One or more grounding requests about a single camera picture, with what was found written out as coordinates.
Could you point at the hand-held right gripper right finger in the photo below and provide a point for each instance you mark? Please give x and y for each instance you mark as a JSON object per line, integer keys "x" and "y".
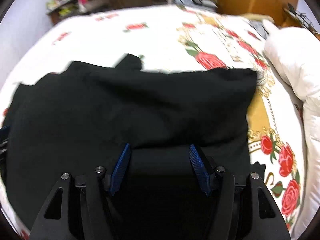
{"x": 198, "y": 170}

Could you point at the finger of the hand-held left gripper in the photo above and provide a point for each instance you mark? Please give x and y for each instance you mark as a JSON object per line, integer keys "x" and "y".
{"x": 4, "y": 131}

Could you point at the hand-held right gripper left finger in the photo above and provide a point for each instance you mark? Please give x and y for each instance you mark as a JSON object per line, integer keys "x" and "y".
{"x": 120, "y": 167}

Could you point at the black coat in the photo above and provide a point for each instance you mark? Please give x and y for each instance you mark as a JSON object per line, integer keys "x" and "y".
{"x": 125, "y": 105}

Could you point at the floral bed blanket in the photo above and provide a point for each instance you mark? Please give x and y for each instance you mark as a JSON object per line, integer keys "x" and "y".
{"x": 162, "y": 42}

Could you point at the yellow green boxes stack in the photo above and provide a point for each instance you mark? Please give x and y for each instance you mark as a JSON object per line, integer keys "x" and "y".
{"x": 63, "y": 10}

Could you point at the white duvet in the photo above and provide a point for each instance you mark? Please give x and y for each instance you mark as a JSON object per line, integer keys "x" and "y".
{"x": 295, "y": 62}

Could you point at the grey garment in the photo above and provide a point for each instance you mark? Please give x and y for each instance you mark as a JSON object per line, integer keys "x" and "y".
{"x": 258, "y": 28}

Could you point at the wooden wardrobe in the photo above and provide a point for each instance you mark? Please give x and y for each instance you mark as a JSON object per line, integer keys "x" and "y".
{"x": 250, "y": 0}

